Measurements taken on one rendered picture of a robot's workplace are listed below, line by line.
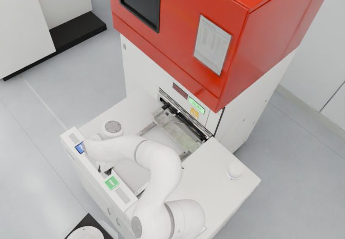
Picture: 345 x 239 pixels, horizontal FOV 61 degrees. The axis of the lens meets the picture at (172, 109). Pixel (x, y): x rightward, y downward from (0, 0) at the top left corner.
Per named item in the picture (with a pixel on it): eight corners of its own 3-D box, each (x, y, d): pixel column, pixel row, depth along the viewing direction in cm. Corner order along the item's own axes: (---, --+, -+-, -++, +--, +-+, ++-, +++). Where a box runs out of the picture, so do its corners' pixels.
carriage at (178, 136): (158, 111, 186) (159, 108, 183) (200, 150, 172) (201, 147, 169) (149, 117, 182) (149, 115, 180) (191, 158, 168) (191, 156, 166)
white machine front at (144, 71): (126, 68, 208) (122, 22, 175) (211, 145, 177) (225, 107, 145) (122, 71, 207) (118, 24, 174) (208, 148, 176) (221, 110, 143)
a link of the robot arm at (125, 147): (119, 182, 89) (83, 158, 113) (161, 160, 98) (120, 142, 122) (112, 155, 87) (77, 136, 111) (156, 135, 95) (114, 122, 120)
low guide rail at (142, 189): (196, 142, 178) (197, 139, 175) (198, 144, 177) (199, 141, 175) (131, 197, 156) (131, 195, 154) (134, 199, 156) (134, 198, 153)
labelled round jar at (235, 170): (231, 165, 155) (235, 158, 147) (242, 175, 152) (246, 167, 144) (222, 174, 152) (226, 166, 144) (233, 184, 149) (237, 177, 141)
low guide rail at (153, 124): (166, 114, 188) (166, 111, 186) (168, 116, 187) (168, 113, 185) (101, 162, 167) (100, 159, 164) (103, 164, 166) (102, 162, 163)
